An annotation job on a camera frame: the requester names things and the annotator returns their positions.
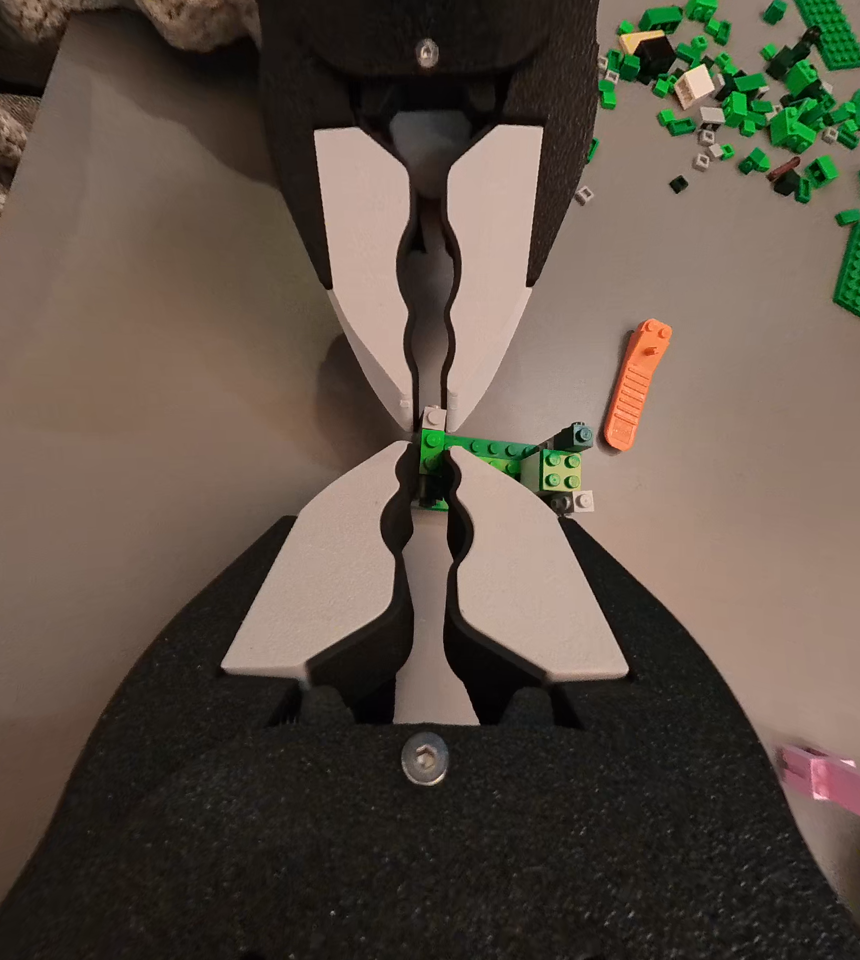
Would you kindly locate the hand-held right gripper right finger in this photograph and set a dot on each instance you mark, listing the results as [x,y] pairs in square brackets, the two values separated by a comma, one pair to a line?
[527,592]

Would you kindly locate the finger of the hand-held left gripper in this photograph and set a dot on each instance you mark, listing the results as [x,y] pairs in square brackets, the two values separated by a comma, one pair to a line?
[497,240]
[358,247]

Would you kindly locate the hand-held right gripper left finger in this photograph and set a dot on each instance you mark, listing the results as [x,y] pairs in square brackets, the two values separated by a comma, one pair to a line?
[317,585]

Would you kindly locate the green grey lego build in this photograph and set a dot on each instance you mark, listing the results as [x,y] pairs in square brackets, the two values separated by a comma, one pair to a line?
[490,454]

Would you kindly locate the pile of green lego bricks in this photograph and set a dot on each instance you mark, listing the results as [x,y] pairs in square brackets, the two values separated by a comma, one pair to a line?
[789,127]

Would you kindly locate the person's left forearm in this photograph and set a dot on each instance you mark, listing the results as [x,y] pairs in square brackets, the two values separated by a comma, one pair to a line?
[197,19]

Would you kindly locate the tan lego tile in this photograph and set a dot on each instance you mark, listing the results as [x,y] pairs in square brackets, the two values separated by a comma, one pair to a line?
[632,39]

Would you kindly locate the black lego tile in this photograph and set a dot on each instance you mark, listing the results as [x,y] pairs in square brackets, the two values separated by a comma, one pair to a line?
[656,54]

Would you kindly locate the white lego brick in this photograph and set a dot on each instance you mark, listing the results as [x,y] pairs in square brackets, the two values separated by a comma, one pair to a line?
[694,85]

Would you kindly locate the brown lego bar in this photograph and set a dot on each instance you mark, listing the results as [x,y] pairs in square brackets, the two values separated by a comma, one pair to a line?
[783,169]

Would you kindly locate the pink lego pig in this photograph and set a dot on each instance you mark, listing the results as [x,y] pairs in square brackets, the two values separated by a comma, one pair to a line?
[842,787]

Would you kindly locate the orange brick separator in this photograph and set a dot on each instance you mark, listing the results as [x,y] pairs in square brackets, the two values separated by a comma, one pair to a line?
[636,390]

